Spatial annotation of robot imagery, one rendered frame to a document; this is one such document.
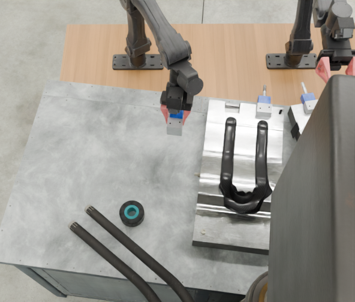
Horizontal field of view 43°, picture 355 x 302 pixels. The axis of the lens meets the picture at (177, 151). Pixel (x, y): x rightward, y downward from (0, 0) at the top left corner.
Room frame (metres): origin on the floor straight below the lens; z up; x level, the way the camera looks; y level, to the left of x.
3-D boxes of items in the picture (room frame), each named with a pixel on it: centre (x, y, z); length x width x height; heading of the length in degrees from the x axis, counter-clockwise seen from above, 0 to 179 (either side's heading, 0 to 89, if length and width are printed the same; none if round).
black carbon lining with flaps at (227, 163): (0.63, -0.22, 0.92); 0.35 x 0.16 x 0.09; 172
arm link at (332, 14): (0.94, -0.45, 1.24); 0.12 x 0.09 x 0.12; 0
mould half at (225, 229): (0.62, -0.21, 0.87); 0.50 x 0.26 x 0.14; 172
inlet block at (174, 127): (0.79, 0.00, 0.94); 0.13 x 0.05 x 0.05; 173
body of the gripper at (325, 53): (0.84, -0.45, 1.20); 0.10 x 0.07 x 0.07; 90
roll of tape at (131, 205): (0.49, 0.15, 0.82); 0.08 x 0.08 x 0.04
